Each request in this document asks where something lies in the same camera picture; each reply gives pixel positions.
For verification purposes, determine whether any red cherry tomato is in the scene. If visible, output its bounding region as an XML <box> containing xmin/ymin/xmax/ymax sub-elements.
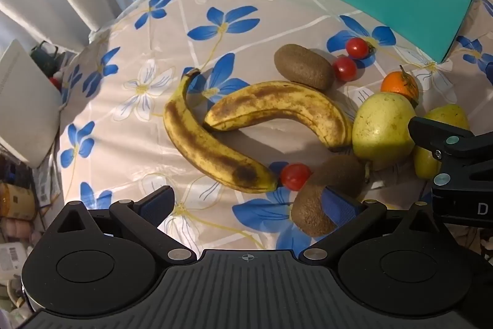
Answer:
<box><xmin>280</xmin><ymin>163</ymin><xmax>312</xmax><ymax>191</ymax></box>
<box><xmin>346</xmin><ymin>37</ymin><xmax>376</xmax><ymax>59</ymax></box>
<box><xmin>332</xmin><ymin>56</ymin><xmax>358</xmax><ymax>82</ymax></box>

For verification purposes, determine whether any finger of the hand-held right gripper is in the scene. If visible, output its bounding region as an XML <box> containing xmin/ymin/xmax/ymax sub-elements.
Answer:
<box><xmin>408</xmin><ymin>116</ymin><xmax>493</xmax><ymax>165</ymax></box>

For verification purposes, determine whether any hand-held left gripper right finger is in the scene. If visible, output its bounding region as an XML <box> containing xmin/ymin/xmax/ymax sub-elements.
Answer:
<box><xmin>302</xmin><ymin>187</ymin><xmax>447</xmax><ymax>265</ymax></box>

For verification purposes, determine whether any white labelled packet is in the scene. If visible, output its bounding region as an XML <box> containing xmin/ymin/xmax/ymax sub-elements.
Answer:
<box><xmin>0</xmin><ymin>242</ymin><xmax>29</xmax><ymax>272</ymax></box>

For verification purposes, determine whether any brown kiwi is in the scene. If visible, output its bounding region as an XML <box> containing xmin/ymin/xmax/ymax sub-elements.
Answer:
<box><xmin>274</xmin><ymin>44</ymin><xmax>335</xmax><ymax>91</ymax></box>
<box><xmin>312</xmin><ymin>155</ymin><xmax>366</xmax><ymax>199</ymax></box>
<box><xmin>291</xmin><ymin>184</ymin><xmax>336</xmax><ymax>237</ymax></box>

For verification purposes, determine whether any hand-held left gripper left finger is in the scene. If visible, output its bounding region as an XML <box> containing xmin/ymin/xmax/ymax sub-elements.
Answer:
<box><xmin>58</xmin><ymin>186</ymin><xmax>197</xmax><ymax>266</ymax></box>

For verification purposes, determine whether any dark green container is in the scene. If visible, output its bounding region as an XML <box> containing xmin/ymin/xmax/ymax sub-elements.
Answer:
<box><xmin>30</xmin><ymin>41</ymin><xmax>59</xmax><ymax>77</ymax></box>

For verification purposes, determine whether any pink packet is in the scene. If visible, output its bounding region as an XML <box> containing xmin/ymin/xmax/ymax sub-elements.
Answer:
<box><xmin>0</xmin><ymin>218</ymin><xmax>33</xmax><ymax>243</ymax></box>

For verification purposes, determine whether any yellow jar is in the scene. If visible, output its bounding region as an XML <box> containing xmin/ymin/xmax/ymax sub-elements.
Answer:
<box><xmin>0</xmin><ymin>183</ymin><xmax>36</xmax><ymax>218</ymax></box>

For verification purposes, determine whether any long spotted banana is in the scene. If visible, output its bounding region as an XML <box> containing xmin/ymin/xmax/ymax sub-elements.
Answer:
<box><xmin>164</xmin><ymin>69</ymin><xmax>279</xmax><ymax>193</ymax></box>

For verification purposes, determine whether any orange tangerine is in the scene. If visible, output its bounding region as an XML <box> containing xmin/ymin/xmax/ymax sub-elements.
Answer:
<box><xmin>381</xmin><ymin>66</ymin><xmax>419</xmax><ymax>108</ymax></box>

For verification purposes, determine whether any white box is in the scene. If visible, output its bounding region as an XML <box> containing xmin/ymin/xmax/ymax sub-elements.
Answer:
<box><xmin>0</xmin><ymin>39</ymin><xmax>64</xmax><ymax>168</ymax></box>

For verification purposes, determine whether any curved spotted banana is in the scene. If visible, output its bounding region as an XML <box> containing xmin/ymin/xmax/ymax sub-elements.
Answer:
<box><xmin>203</xmin><ymin>81</ymin><xmax>353</xmax><ymax>152</ymax></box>

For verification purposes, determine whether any blue floral tablecloth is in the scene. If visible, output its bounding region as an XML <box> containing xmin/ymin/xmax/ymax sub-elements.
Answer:
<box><xmin>58</xmin><ymin>0</ymin><xmax>493</xmax><ymax>253</ymax></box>

